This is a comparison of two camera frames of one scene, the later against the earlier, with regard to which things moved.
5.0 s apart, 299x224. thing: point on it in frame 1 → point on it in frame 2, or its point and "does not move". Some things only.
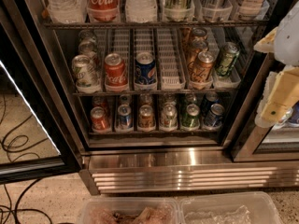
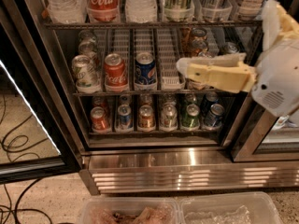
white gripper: [288, 44] → [277, 77]
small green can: [191, 121] does not move
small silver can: [168, 117] does not move
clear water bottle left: [67, 3] does not move
